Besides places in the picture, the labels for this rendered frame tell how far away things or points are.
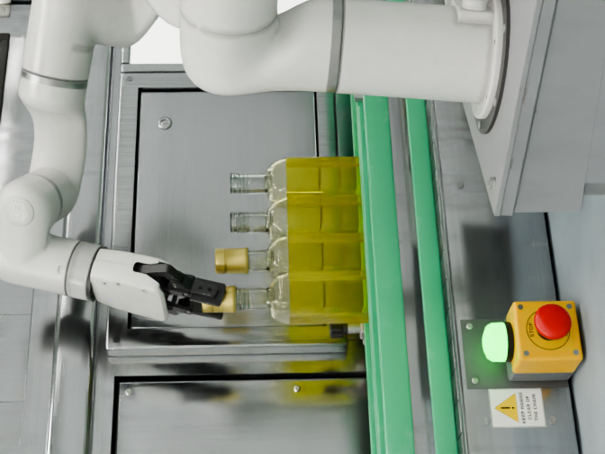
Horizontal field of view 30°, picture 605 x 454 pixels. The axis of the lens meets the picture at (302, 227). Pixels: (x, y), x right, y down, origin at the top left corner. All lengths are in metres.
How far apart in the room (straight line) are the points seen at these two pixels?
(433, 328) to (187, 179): 0.54
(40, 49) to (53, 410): 0.49
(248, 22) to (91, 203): 0.69
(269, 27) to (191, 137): 0.67
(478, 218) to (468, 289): 0.10
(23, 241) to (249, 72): 0.49
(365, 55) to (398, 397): 0.41
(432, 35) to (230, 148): 0.69
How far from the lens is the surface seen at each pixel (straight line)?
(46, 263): 1.49
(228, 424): 1.60
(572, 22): 1.03
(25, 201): 1.46
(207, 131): 1.76
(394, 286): 1.35
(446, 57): 1.11
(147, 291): 1.45
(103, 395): 1.61
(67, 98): 1.45
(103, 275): 1.46
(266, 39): 1.11
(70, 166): 1.56
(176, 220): 1.68
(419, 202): 1.41
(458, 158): 1.42
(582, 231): 1.27
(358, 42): 1.10
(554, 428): 1.30
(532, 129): 1.06
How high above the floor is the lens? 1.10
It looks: 2 degrees down
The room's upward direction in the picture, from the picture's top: 91 degrees counter-clockwise
